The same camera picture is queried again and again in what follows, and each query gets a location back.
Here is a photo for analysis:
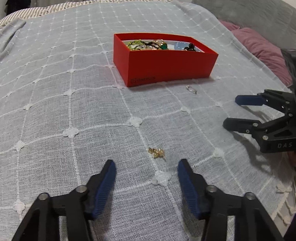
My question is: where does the gold cage ring green stone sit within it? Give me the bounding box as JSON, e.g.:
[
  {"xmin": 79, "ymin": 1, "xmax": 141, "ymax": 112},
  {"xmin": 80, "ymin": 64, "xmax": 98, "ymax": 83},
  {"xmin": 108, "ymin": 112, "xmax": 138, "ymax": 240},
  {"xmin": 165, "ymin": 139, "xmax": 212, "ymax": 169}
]
[{"xmin": 147, "ymin": 39, "xmax": 168, "ymax": 50}]

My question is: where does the pink blanket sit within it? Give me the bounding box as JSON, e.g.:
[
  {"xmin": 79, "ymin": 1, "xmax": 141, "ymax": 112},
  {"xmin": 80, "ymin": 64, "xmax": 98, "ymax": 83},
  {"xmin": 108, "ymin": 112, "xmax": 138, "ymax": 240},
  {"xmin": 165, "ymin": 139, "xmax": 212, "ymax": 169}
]
[{"xmin": 220, "ymin": 21, "xmax": 292, "ymax": 87}]

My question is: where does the grey checked bedspread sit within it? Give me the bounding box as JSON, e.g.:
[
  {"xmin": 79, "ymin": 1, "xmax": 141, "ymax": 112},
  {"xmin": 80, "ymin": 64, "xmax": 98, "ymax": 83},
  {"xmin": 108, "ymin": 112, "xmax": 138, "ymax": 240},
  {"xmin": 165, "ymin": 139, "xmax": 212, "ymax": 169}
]
[{"xmin": 1, "ymin": 1, "xmax": 295, "ymax": 240}]

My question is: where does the light blue bead bracelet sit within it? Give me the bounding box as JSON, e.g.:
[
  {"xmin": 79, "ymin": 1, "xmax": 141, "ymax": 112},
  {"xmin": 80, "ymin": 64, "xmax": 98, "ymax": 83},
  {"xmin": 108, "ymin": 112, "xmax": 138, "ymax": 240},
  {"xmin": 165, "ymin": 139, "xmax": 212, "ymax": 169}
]
[{"xmin": 173, "ymin": 42, "xmax": 189, "ymax": 51}]

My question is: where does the green bead bracelet pink pendant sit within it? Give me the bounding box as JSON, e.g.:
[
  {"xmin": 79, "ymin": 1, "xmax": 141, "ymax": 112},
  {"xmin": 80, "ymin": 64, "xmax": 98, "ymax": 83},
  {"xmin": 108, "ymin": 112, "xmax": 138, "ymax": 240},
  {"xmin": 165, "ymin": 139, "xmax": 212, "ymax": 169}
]
[{"xmin": 127, "ymin": 40, "xmax": 153, "ymax": 51}]

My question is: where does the black hair claw clip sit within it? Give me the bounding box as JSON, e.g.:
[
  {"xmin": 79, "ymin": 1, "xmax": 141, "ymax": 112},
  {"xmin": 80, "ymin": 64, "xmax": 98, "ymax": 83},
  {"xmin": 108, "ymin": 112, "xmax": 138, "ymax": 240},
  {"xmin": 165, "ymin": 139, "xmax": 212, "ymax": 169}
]
[{"xmin": 184, "ymin": 43, "xmax": 196, "ymax": 52}]

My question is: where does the small gold earring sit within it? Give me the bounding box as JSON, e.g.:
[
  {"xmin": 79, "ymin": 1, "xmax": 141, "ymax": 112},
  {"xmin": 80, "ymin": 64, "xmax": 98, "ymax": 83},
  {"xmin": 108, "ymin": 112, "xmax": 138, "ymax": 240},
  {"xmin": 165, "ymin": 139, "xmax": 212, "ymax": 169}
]
[{"xmin": 147, "ymin": 148, "xmax": 166, "ymax": 161}]

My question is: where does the red cardboard box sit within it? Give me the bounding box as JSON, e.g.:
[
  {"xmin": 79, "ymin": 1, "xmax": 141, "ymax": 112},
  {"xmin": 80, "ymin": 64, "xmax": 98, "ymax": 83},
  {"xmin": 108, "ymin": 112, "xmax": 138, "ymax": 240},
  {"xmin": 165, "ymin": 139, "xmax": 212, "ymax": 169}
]
[{"xmin": 113, "ymin": 33, "xmax": 218, "ymax": 87}]

